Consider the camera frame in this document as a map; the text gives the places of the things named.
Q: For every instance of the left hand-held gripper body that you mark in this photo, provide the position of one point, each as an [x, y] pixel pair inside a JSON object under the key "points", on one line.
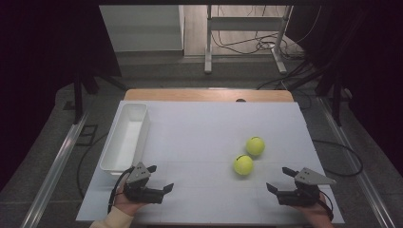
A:
{"points": [[142, 193]]}

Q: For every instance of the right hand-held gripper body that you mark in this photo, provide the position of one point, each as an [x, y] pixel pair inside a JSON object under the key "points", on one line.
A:
{"points": [[301, 193]]}

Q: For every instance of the yellow tennis ball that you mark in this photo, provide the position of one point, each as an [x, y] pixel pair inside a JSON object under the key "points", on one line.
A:
{"points": [[243, 164], [255, 146]]}

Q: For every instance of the white plastic bin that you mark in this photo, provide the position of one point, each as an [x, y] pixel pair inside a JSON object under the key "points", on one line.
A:
{"points": [[125, 142]]}

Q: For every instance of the person's left hand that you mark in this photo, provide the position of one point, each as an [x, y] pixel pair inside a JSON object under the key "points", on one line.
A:
{"points": [[126, 205]]}

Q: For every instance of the person's right hand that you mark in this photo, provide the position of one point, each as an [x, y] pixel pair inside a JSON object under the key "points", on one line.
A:
{"points": [[315, 213]]}

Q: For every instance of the white table sheet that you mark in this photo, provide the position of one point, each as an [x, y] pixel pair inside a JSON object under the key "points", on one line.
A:
{"points": [[202, 133]]}

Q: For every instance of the dark round table grommet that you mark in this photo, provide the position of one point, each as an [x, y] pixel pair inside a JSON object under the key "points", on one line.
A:
{"points": [[240, 100]]}

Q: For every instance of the black tripod stand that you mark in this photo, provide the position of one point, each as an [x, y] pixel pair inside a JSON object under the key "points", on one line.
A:
{"points": [[78, 95], [335, 95]]}

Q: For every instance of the wooden table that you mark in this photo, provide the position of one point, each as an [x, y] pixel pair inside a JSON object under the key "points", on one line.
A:
{"points": [[206, 95]]}

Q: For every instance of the dark curtain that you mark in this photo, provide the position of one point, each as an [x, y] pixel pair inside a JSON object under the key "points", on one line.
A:
{"points": [[38, 63], [370, 63]]}

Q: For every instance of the white cabinet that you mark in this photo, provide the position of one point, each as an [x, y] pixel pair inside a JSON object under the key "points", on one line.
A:
{"points": [[142, 28]]}

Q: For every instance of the metal floor rail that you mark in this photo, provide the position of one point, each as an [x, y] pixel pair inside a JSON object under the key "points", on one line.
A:
{"points": [[358, 171], [53, 171]]}

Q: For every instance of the grey metal stand frame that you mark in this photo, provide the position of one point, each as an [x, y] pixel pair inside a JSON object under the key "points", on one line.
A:
{"points": [[244, 23]]}

